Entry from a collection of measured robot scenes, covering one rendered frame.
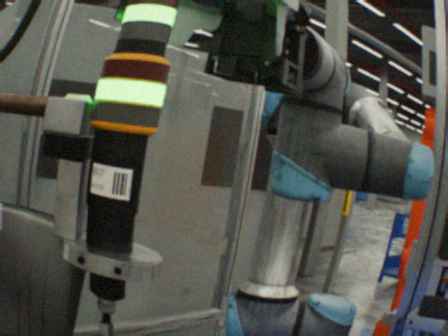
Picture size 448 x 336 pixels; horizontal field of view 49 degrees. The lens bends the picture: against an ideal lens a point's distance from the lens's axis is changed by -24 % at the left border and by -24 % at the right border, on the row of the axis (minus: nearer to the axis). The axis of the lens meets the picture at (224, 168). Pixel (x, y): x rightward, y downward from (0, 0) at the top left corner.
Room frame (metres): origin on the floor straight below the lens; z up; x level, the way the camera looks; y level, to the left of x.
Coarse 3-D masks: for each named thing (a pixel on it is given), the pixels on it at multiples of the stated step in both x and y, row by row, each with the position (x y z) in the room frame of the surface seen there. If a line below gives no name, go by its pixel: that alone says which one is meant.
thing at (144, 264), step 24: (48, 120) 0.33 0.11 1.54; (72, 120) 0.33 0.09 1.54; (48, 144) 0.33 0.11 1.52; (72, 144) 0.33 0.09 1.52; (72, 168) 0.33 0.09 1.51; (72, 192) 0.33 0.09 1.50; (72, 216) 0.33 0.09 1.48; (72, 240) 0.33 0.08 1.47; (96, 264) 0.31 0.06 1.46; (120, 264) 0.31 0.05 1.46; (144, 264) 0.33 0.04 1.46
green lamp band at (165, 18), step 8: (128, 8) 0.34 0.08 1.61; (136, 8) 0.33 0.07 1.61; (144, 8) 0.33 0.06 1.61; (152, 8) 0.33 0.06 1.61; (160, 8) 0.33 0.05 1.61; (168, 8) 0.34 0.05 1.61; (128, 16) 0.33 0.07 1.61; (136, 16) 0.33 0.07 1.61; (144, 16) 0.33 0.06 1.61; (152, 16) 0.33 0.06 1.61; (160, 16) 0.33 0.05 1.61; (168, 16) 0.34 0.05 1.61
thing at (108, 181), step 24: (96, 144) 0.33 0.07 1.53; (120, 144) 0.33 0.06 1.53; (144, 144) 0.34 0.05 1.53; (96, 168) 0.33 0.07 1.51; (120, 168) 0.33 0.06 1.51; (96, 192) 0.33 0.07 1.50; (120, 192) 0.33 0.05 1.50; (96, 216) 0.33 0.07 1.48; (120, 216) 0.33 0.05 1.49; (96, 240) 0.33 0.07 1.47; (120, 240) 0.33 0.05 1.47; (96, 288) 0.33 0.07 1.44; (120, 288) 0.34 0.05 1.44
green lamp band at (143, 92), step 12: (108, 84) 0.33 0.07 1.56; (120, 84) 0.32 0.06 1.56; (132, 84) 0.32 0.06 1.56; (144, 84) 0.33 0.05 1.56; (156, 84) 0.33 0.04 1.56; (96, 96) 0.34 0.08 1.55; (108, 96) 0.33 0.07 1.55; (120, 96) 0.32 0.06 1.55; (132, 96) 0.33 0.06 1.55; (144, 96) 0.33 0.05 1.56; (156, 96) 0.34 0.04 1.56
